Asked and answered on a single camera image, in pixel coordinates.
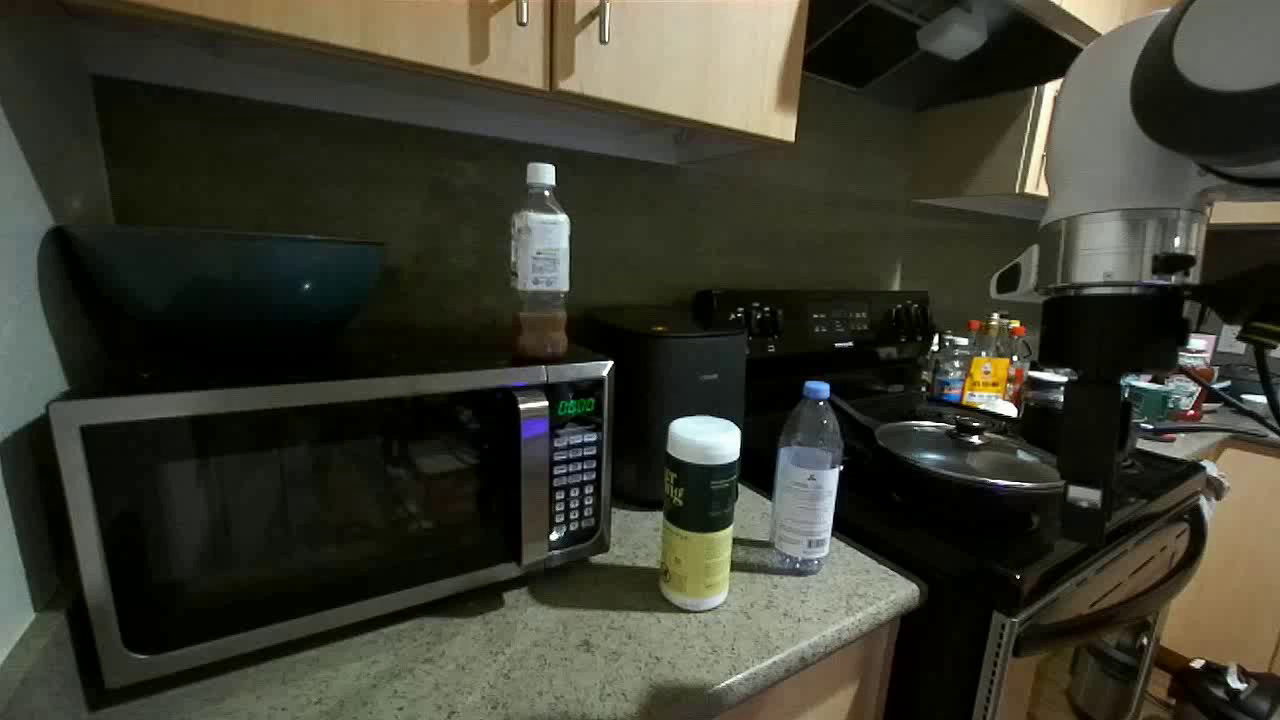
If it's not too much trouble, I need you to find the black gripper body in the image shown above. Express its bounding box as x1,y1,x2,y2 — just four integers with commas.
1035,284,1194,401

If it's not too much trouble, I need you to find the orange oil bottle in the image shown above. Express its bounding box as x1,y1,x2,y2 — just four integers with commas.
962,317,1017,413

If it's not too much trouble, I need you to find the clear water bottle blue cap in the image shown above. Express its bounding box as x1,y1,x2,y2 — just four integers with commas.
767,376,849,576

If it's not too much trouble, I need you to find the stainless steel black microwave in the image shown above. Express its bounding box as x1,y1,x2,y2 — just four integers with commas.
46,346,619,695

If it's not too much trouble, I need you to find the teal mug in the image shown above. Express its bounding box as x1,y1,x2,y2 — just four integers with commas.
1122,373,1186,429

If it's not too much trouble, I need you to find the glass pan lid with knob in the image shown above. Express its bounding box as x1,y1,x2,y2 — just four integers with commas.
874,413,1071,504

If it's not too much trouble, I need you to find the black frying pan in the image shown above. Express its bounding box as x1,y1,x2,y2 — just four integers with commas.
874,454,1071,556

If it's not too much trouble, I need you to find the small dark condiment jar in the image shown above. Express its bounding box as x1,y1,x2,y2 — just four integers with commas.
932,331,971,409

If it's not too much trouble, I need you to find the black electric stove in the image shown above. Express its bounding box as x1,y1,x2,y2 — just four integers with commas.
692,284,1217,720

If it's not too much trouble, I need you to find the range hood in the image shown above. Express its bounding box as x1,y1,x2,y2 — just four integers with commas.
803,0,1114,110

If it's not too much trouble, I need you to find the wooden base cabinet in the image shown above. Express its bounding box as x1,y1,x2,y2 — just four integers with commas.
716,618,904,720

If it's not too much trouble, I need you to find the white-lidded green yellow canister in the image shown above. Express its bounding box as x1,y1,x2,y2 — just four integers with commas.
655,413,745,615

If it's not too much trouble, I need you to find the black box-shaped appliance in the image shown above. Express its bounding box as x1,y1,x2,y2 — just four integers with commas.
586,305,751,513

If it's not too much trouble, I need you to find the wooden cabinet door narrow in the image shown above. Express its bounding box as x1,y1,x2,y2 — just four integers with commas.
554,0,814,144

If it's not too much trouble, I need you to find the wooden cabinet door wide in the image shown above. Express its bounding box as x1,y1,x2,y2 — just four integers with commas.
115,0,554,90

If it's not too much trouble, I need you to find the dark blue bowl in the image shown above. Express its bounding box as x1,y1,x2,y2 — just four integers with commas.
57,224,391,351

